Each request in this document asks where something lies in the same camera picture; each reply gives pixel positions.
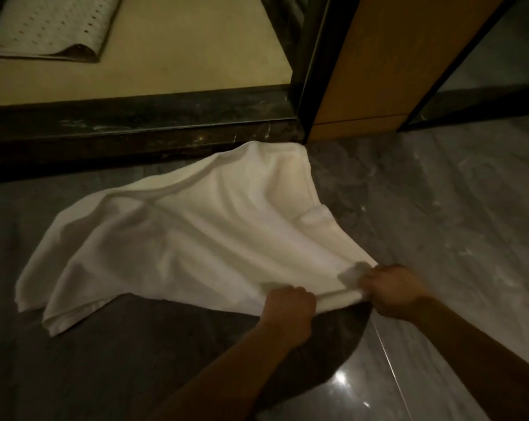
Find person's left hand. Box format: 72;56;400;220
257;285;318;347

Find person's right hand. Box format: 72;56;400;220
356;264;434;323

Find white towel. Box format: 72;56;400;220
14;140;379;338

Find person's left forearm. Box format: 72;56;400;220
148;319;300;421

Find person's right forearm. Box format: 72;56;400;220
404;295;529;421

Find black marble threshold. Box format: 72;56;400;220
0;85;305;185

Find frosted glass door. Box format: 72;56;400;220
398;0;529;132

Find perforated white bath mat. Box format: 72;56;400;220
0;0;125;63

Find black door frame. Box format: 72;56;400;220
290;0;364;143

